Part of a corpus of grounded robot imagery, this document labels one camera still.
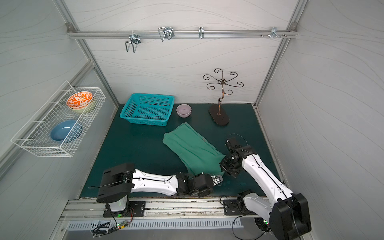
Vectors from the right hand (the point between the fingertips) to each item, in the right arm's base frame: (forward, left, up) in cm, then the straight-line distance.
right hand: (222, 169), depth 80 cm
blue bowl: (+4, +72, +26) cm, 77 cm away
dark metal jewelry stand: (+46, 0, -4) cm, 46 cm away
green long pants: (+10, +12, -6) cm, 17 cm away
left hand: (-7, +6, -2) cm, 9 cm away
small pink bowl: (+45, +26, -3) cm, 52 cm away
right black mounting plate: (-17, -7, -6) cm, 19 cm away
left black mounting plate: (-20, +44, -6) cm, 48 cm away
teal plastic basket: (+49, +55, -7) cm, 74 cm away
